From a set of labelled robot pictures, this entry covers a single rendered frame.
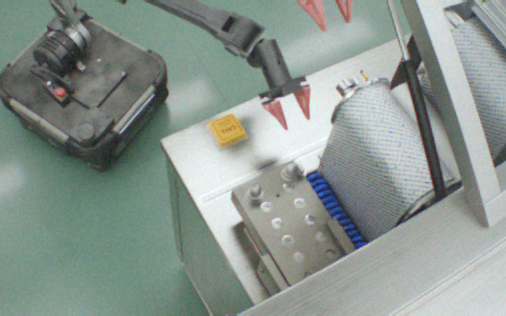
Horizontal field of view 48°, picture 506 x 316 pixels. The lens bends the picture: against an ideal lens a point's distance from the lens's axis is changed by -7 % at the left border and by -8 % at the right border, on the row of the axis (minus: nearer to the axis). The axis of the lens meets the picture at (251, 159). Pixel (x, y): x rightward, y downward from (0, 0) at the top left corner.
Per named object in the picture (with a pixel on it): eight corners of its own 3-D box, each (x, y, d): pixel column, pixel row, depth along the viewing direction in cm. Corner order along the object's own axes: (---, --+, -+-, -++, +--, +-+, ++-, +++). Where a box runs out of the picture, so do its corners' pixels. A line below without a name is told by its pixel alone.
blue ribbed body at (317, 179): (317, 175, 140) (319, 168, 137) (367, 252, 132) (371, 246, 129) (304, 181, 139) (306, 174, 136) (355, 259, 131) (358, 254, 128)
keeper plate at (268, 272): (264, 268, 139) (268, 252, 129) (286, 305, 135) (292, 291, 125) (254, 273, 138) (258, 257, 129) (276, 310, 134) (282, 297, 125)
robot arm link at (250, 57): (225, 45, 134) (245, 14, 134) (215, 51, 145) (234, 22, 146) (269, 75, 137) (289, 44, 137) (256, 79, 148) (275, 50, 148)
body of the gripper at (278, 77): (260, 101, 141) (248, 72, 140) (297, 85, 144) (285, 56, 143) (270, 99, 135) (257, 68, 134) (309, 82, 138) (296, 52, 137)
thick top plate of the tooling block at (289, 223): (290, 170, 145) (293, 158, 139) (382, 313, 129) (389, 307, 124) (230, 199, 140) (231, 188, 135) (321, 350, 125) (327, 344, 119)
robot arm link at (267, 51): (254, 41, 134) (276, 32, 135) (246, 45, 141) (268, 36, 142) (266, 70, 135) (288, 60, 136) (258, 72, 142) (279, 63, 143)
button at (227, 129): (232, 116, 159) (232, 111, 157) (245, 137, 156) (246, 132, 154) (208, 127, 157) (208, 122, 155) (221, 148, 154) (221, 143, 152)
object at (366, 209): (318, 168, 140) (334, 126, 123) (374, 253, 131) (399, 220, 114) (316, 169, 139) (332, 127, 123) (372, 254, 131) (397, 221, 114)
